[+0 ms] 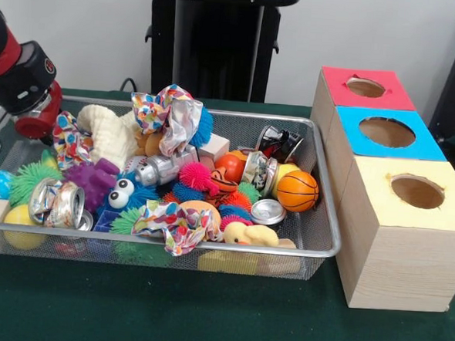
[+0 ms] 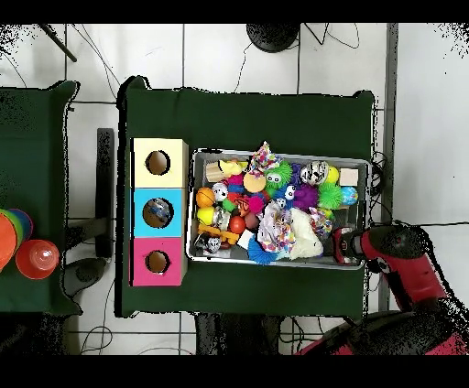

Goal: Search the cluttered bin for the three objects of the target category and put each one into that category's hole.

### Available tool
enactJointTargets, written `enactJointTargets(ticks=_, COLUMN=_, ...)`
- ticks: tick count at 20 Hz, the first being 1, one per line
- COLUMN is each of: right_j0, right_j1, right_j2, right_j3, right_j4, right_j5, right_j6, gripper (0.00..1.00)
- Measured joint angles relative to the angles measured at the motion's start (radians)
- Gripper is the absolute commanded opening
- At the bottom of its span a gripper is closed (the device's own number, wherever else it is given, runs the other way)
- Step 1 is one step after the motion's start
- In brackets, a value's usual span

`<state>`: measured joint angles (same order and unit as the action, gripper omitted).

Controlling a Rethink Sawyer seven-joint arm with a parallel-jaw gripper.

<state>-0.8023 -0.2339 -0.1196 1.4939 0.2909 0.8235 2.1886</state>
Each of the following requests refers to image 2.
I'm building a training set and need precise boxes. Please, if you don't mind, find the wire mesh bin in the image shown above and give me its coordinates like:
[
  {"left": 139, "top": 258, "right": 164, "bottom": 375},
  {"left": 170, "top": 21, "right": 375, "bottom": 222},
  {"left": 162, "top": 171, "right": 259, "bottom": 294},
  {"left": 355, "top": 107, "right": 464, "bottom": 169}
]
[{"left": 185, "top": 146, "right": 371, "bottom": 271}]

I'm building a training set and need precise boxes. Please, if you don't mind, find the blue spiky rubber ball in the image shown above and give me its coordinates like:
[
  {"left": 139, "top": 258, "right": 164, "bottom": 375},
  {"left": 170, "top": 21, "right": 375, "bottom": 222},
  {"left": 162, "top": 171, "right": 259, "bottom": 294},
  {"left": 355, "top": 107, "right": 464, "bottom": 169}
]
[{"left": 246, "top": 234, "right": 280, "bottom": 265}]

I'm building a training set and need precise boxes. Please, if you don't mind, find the red plastic cup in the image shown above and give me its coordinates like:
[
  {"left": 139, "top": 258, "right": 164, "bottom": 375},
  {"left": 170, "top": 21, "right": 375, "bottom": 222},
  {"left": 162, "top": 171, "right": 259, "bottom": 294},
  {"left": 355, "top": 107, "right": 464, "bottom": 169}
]
[{"left": 15, "top": 238, "right": 60, "bottom": 281}]

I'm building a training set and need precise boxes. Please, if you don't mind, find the green spiky rubber ball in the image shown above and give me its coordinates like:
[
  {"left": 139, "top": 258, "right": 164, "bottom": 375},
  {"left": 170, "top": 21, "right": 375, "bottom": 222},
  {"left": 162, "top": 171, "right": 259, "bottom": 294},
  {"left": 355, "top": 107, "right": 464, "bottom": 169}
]
[{"left": 316, "top": 182, "right": 344, "bottom": 211}]

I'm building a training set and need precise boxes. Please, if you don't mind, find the black upright panel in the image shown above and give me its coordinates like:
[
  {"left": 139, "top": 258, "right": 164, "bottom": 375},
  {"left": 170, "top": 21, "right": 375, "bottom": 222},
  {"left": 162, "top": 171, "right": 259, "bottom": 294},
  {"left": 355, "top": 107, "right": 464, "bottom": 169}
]
[{"left": 95, "top": 127, "right": 115, "bottom": 259}]

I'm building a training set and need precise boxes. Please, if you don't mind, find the dark green side tablecloth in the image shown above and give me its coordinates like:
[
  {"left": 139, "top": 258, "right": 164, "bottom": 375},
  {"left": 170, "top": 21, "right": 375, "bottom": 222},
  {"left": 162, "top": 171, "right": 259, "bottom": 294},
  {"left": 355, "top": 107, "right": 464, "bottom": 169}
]
[{"left": 0, "top": 80, "right": 82, "bottom": 317}]

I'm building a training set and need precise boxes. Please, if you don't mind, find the cream waffle cloth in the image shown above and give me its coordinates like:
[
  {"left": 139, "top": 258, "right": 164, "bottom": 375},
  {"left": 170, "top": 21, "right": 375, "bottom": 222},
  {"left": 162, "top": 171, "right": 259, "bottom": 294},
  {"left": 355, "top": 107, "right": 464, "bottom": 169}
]
[{"left": 289, "top": 207, "right": 325, "bottom": 262}]

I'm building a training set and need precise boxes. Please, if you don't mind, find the grey floor cable cover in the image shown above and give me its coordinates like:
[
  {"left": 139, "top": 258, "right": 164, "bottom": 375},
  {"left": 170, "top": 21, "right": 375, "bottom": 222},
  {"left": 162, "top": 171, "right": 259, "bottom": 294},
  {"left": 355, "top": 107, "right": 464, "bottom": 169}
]
[{"left": 376, "top": 23, "right": 399, "bottom": 312}]

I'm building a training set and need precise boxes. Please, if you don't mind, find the orange toy basketball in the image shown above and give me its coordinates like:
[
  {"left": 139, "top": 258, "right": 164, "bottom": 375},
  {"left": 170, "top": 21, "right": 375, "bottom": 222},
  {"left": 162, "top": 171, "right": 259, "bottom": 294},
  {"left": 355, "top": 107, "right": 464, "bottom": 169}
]
[{"left": 194, "top": 187, "right": 216, "bottom": 209}]

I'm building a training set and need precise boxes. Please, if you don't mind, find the wooden box with three holes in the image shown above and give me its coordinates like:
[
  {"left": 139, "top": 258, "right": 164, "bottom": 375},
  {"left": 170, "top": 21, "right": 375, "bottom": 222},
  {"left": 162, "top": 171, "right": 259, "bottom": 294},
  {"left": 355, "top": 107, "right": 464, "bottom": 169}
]
[{"left": 130, "top": 137, "right": 191, "bottom": 287}]

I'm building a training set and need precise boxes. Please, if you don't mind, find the blue globe ball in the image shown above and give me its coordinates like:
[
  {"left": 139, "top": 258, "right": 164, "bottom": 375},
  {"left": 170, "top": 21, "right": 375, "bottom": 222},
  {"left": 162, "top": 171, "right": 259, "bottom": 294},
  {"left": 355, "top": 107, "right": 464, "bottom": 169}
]
[{"left": 340, "top": 186, "right": 359, "bottom": 207}]

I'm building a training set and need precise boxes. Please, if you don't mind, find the plain wooden block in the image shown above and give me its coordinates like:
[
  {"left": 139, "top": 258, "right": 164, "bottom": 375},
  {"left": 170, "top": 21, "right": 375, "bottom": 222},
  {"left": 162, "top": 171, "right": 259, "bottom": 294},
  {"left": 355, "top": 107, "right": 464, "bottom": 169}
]
[{"left": 339, "top": 167, "right": 360, "bottom": 188}]

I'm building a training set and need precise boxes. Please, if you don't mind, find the purple knobby rubber ball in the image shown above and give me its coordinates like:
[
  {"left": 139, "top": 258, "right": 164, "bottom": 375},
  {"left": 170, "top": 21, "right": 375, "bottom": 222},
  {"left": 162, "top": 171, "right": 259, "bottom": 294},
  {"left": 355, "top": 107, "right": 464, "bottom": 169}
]
[{"left": 292, "top": 183, "right": 320, "bottom": 213}]

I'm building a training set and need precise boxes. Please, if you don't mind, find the black tripod leg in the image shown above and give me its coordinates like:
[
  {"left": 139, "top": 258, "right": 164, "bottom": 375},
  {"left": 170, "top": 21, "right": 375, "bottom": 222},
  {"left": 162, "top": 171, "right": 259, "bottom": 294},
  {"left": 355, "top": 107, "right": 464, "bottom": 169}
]
[{"left": 38, "top": 23, "right": 79, "bottom": 63}]

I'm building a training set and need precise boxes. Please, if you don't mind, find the grey oval floor base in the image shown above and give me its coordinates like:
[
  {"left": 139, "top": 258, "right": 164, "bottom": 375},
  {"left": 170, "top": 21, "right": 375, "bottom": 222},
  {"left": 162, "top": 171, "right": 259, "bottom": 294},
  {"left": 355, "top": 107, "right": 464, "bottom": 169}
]
[{"left": 60, "top": 256, "right": 108, "bottom": 298}]

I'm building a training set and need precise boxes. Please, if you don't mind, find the black round stand base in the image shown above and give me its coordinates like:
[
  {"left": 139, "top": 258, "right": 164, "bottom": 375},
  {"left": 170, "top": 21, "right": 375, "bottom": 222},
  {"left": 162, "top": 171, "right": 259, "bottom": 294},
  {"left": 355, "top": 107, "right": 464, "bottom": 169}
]
[{"left": 245, "top": 23, "right": 301, "bottom": 54}]

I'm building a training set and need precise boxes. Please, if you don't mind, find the black floor cable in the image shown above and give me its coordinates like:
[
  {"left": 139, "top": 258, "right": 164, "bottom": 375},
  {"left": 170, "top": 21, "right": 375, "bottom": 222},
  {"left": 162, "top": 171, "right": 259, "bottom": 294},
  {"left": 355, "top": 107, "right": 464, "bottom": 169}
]
[{"left": 417, "top": 220, "right": 469, "bottom": 228}]

